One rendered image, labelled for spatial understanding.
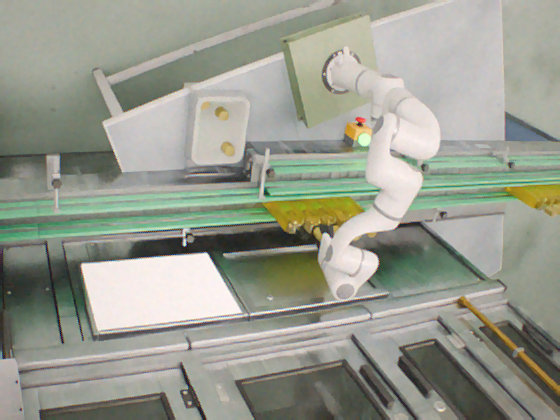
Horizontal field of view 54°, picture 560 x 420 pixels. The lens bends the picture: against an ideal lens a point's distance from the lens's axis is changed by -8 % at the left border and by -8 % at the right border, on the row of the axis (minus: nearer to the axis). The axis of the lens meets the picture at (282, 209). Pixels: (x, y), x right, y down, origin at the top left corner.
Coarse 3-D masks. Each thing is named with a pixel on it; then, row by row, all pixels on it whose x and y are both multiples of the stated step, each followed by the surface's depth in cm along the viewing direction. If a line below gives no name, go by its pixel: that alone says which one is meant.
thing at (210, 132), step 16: (224, 96) 180; (208, 112) 187; (240, 112) 188; (208, 128) 190; (224, 128) 193; (240, 128) 189; (192, 144) 183; (208, 144) 193; (240, 144) 191; (192, 160) 186; (208, 160) 188; (224, 160) 190
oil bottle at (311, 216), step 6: (294, 204) 192; (300, 204) 192; (306, 204) 193; (300, 210) 189; (306, 210) 189; (312, 210) 190; (306, 216) 185; (312, 216) 186; (318, 216) 187; (306, 222) 185; (312, 222) 185; (318, 222) 186; (306, 228) 186
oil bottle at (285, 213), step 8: (288, 200) 193; (272, 208) 193; (280, 208) 188; (288, 208) 188; (280, 216) 187; (288, 216) 183; (296, 216) 184; (280, 224) 188; (288, 224) 183; (296, 224) 182; (304, 224) 184; (288, 232) 184
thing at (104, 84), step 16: (336, 0) 248; (272, 16) 244; (288, 16) 243; (240, 32) 238; (192, 48) 233; (144, 64) 229; (160, 64) 231; (96, 80) 226; (112, 80) 225; (112, 96) 206; (112, 112) 194
